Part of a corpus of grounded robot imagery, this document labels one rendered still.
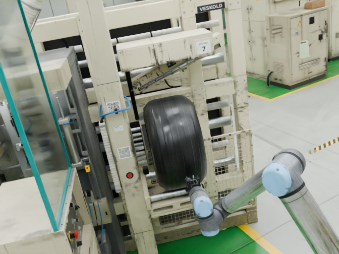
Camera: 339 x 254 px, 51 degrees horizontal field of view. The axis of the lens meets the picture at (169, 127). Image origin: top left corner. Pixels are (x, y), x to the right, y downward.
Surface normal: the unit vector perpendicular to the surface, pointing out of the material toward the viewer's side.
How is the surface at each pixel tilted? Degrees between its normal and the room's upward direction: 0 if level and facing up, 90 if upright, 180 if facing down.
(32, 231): 0
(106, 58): 90
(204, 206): 78
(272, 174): 85
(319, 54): 90
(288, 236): 0
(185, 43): 90
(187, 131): 57
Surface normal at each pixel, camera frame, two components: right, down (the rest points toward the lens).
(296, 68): 0.45, 0.28
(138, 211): 0.15, 0.36
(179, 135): 0.05, -0.16
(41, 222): -0.16, -0.91
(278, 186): -0.70, 0.29
